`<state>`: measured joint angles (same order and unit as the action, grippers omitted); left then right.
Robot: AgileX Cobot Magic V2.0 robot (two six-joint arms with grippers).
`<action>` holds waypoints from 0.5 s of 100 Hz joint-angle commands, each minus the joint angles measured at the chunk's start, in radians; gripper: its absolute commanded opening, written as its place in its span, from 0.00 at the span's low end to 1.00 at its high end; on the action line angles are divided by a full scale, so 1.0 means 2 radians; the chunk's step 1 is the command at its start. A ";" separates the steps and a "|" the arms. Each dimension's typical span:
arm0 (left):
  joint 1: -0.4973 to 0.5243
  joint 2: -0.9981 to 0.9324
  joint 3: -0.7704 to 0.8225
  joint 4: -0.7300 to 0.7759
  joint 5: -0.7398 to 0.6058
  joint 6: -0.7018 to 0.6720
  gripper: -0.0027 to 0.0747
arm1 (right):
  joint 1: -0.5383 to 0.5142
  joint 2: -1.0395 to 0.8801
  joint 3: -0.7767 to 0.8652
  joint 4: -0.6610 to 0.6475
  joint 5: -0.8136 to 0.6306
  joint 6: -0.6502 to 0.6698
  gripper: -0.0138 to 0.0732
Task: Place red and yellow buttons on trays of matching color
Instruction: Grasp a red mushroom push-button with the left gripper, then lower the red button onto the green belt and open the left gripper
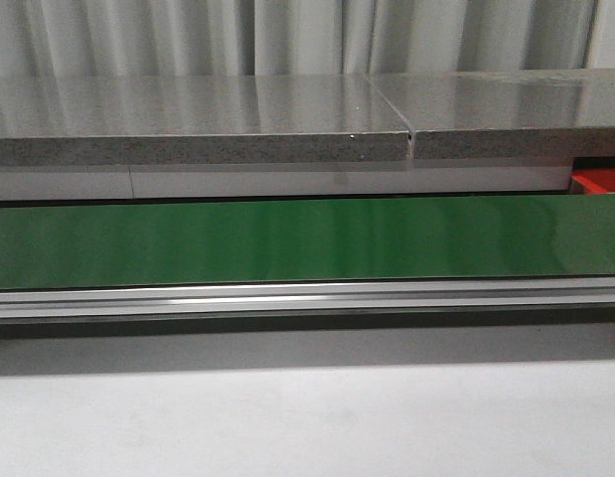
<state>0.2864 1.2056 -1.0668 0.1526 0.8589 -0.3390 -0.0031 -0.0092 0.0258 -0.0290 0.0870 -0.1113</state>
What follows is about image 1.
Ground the grey stone slab left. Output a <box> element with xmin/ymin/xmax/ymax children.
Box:
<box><xmin>0</xmin><ymin>75</ymin><xmax>410</xmax><ymax>167</ymax></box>

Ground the grey stone slab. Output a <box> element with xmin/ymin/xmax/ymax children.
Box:
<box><xmin>370</xmin><ymin>69</ymin><xmax>615</xmax><ymax>160</ymax></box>
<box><xmin>0</xmin><ymin>75</ymin><xmax>410</xmax><ymax>167</ymax></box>

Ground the grey stone slab right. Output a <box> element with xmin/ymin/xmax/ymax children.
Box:
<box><xmin>370</xmin><ymin>69</ymin><xmax>615</xmax><ymax>160</ymax></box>

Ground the green conveyor belt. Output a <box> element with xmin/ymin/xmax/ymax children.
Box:
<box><xmin>0</xmin><ymin>194</ymin><xmax>615</xmax><ymax>290</ymax></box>

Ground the red plastic bin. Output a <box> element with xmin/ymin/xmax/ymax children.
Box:
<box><xmin>570</xmin><ymin>168</ymin><xmax>615</xmax><ymax>195</ymax></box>

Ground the white panel under slabs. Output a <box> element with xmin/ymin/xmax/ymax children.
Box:
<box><xmin>0</xmin><ymin>165</ymin><xmax>571</xmax><ymax>201</ymax></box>

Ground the white pleated curtain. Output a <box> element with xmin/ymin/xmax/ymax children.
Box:
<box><xmin>0</xmin><ymin>1</ymin><xmax>615</xmax><ymax>78</ymax></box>

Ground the aluminium conveyor side rail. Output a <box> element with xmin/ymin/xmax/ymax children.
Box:
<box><xmin>0</xmin><ymin>276</ymin><xmax>615</xmax><ymax>323</ymax></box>

